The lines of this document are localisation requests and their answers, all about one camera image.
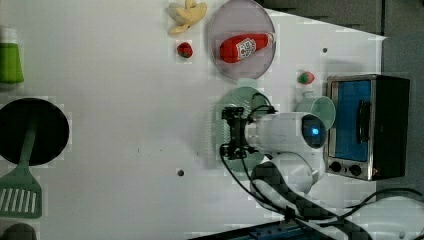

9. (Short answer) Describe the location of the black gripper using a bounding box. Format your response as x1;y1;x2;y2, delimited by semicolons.
219;107;248;160

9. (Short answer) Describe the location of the red ketchup bottle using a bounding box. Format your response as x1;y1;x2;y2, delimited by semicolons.
219;32;275;64

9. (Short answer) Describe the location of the red toy strawberry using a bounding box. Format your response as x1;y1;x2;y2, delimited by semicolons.
177;42;193;58

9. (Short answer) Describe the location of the pink green toy strawberry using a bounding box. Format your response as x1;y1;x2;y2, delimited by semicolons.
298;71;315;85

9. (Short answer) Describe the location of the mint green cup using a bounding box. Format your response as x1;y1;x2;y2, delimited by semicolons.
296;91;336;130

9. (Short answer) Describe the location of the grey round plate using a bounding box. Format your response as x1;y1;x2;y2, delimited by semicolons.
208;0;276;80

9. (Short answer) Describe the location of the peeled toy banana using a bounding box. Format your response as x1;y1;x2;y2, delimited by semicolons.
168;0;207;35

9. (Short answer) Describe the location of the silver black toaster oven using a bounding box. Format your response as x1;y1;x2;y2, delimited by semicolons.
324;74;410;181

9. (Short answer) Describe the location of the black round pan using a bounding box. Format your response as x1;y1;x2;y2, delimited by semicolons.
0;98;70;166

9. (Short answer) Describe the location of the green slotted spatula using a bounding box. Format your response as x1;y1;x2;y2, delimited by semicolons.
0;121;42;219

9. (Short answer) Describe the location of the green bottle white cap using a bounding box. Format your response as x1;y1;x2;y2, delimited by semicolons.
0;27;24;84

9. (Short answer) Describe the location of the grey object at corner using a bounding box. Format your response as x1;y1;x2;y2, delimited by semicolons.
0;223;37;240

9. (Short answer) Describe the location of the blue metal frame rail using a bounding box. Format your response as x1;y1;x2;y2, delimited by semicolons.
189;222;319;240

